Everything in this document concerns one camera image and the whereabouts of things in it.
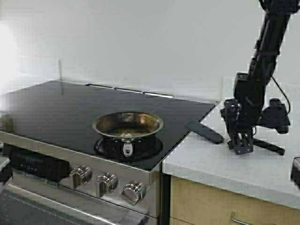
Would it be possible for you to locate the middle steel stove knob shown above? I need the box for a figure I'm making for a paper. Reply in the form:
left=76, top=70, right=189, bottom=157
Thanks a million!
left=95, top=172, right=118, bottom=197

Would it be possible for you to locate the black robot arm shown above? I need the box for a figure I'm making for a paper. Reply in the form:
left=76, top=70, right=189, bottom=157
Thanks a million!
left=220, top=0, right=300, bottom=155

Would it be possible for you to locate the raw grey shrimp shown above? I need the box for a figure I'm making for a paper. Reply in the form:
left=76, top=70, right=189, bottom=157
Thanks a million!
left=119, top=132, right=133, bottom=138

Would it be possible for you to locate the black object at left edge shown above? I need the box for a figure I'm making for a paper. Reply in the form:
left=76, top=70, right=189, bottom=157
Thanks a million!
left=0, top=157, right=12, bottom=184

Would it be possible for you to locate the black spatula orange accent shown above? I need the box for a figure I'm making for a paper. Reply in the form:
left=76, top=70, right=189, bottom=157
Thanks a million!
left=185, top=121, right=285, bottom=156

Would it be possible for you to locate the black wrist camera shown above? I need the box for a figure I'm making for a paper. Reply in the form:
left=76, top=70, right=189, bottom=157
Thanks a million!
left=259, top=98, right=290, bottom=134

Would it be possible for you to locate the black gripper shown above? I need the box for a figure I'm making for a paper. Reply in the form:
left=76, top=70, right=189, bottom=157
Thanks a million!
left=220, top=72, right=267, bottom=155

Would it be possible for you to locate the steel frying pan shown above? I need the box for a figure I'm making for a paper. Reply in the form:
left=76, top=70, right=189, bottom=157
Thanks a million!
left=92, top=112, right=164, bottom=161

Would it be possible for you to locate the right steel stove knob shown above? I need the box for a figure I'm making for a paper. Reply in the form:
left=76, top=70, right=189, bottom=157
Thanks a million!
left=120, top=181, right=147, bottom=206

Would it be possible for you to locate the steel drawer handle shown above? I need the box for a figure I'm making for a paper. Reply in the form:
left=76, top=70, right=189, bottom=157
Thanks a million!
left=231, top=212, right=251, bottom=225

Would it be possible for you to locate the left steel stove knob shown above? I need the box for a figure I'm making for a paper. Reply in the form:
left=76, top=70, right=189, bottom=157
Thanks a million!
left=70, top=165, right=92, bottom=189

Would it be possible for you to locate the black appliance at right edge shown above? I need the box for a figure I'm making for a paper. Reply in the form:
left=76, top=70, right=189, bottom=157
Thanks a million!
left=291, top=157, right=300, bottom=188

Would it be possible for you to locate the wooden base cabinet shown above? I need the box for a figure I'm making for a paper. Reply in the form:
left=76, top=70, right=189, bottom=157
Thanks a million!
left=170, top=176, right=300, bottom=225

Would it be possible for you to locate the steel stove knob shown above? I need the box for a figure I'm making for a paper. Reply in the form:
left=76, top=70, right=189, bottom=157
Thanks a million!
left=95, top=172, right=118, bottom=197
left=70, top=165, right=92, bottom=189
left=120, top=181, right=147, bottom=206

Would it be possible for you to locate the stainless steel electric range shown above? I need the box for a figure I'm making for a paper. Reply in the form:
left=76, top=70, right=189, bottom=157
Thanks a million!
left=0, top=81, right=216, bottom=225

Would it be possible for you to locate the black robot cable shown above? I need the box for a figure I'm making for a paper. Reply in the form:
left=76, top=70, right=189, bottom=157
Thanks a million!
left=270, top=76, right=291, bottom=118

